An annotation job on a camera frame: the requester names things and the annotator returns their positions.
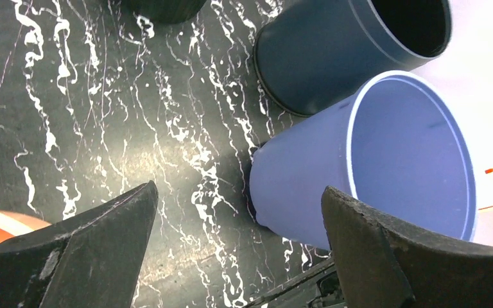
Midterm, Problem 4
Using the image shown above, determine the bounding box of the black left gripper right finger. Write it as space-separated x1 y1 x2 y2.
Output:
321 186 493 307

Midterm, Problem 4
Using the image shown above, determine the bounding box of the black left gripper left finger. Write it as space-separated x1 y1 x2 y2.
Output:
0 182 159 307

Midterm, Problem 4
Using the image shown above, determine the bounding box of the light blue plastic bucket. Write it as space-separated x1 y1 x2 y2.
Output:
249 71 477 250

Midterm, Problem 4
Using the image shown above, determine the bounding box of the dark navy plastic bucket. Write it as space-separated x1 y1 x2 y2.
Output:
254 0 452 116

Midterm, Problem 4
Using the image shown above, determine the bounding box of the black ribbed plastic bucket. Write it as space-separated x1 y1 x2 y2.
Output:
122 0 207 24

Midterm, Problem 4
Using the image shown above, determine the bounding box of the white orange lidded bin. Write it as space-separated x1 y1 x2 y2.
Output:
415 1 493 246

